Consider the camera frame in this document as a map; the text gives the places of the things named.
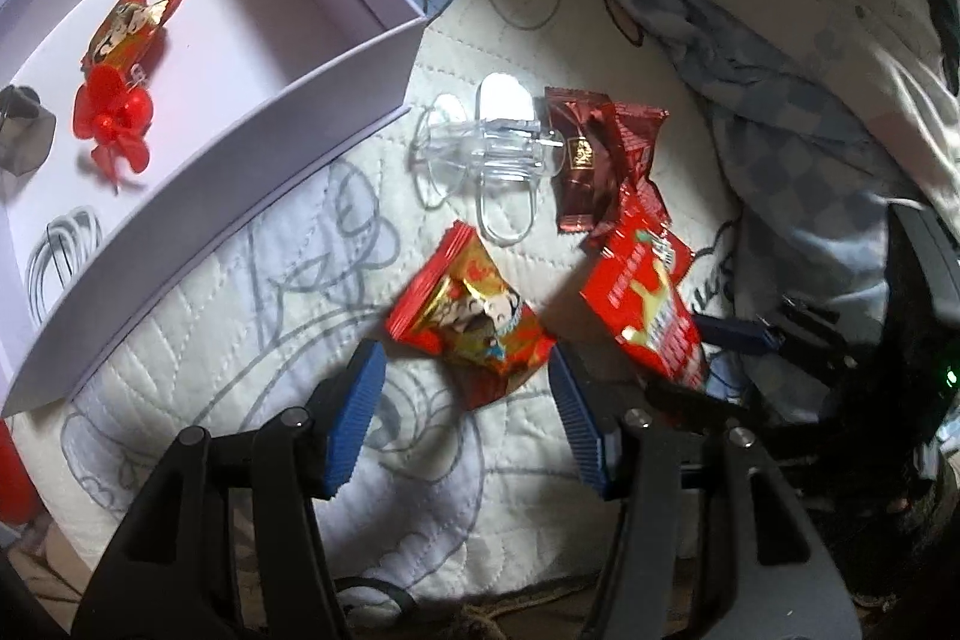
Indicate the red gold snack packet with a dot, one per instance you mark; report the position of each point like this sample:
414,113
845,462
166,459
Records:
465,310
124,29

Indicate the long red sauce packet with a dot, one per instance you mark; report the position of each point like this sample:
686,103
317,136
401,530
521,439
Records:
645,302

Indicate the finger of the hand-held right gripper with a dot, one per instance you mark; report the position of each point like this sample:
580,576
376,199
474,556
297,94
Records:
705,404
731,332

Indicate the red chair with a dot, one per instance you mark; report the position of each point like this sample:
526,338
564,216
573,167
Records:
11,475

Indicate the grey earbuds case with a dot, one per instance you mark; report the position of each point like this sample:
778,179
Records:
22,134

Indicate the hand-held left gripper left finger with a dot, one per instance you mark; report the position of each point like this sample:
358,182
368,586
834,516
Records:
352,419

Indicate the red plastic fan toy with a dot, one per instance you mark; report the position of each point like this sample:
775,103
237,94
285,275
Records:
112,119

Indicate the clear plastic hair clip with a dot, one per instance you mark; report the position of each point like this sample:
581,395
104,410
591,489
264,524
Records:
502,149

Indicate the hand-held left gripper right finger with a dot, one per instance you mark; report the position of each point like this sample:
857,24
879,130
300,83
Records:
577,422

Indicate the dark red shiny packet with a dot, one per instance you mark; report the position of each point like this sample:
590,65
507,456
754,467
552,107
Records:
581,160

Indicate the white lidded gift box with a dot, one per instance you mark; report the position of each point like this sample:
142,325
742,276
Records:
262,10

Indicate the pastel checked cartoon duvet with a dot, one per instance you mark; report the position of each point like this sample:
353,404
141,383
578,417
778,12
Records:
787,48

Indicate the quilted cartoon bed sheet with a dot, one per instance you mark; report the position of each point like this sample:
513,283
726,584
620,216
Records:
225,340

